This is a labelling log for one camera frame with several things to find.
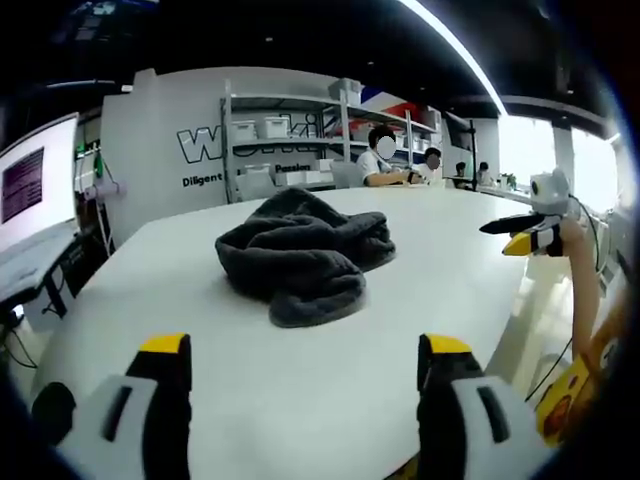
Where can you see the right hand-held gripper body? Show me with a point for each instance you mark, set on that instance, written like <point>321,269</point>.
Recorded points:
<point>550,195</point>

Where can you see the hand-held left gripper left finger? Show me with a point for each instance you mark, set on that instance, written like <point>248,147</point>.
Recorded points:
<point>150,400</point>

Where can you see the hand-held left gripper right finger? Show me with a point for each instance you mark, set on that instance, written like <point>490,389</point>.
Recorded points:
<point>460,400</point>

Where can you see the dark grey towel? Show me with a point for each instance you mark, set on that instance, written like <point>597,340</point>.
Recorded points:
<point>300,255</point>

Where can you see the black stand pole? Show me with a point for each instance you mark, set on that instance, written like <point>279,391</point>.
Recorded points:
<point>473,155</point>

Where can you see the black round object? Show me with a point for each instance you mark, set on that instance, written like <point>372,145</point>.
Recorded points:
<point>54,412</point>

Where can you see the person's yellow printed shirt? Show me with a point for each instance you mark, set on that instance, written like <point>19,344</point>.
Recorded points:
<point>575,395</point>

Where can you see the white table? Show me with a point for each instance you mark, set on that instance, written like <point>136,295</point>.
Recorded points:
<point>300,370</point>

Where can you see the grey chair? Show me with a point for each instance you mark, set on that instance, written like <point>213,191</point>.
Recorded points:
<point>345,175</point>

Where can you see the ceiling light strip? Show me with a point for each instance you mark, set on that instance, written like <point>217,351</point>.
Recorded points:
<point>460,47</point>

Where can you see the grey side desk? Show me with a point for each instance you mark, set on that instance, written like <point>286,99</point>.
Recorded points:
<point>30,260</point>

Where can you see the white storage box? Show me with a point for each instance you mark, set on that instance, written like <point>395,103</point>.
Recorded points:
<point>278,126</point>
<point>244,131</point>
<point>345,86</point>

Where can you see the metal storage shelf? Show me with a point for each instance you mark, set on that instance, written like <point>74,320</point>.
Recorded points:
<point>320,115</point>

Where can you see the computer monitor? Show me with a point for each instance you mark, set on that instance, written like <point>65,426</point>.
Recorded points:
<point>35,170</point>

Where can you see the white wall-mounted device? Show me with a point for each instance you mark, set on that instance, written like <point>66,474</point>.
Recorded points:
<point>102,190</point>

